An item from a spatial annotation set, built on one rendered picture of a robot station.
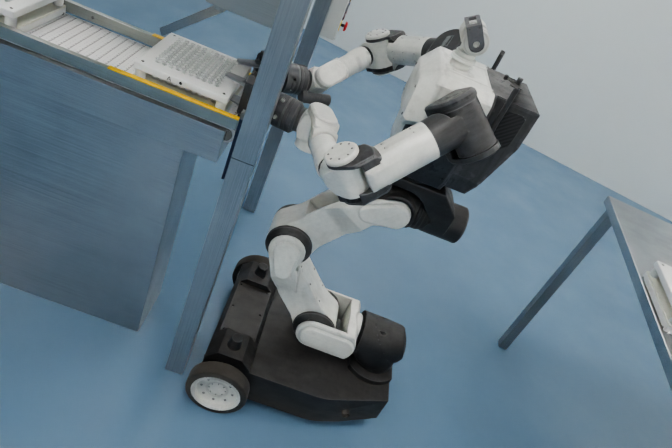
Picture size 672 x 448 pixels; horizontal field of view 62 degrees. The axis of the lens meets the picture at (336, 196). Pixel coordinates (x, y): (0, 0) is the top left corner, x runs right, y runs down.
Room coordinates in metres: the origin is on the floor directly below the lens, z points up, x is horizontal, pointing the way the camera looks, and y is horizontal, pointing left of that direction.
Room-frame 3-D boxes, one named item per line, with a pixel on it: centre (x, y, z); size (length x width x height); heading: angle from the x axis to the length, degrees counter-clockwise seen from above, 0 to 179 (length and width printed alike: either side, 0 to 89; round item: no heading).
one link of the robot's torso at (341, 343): (1.39, -0.16, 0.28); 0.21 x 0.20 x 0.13; 96
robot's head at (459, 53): (1.39, -0.14, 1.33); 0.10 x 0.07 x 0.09; 6
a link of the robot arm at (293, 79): (1.46, 0.30, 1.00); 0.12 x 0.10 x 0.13; 128
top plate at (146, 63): (1.33, 0.48, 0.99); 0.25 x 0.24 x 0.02; 6
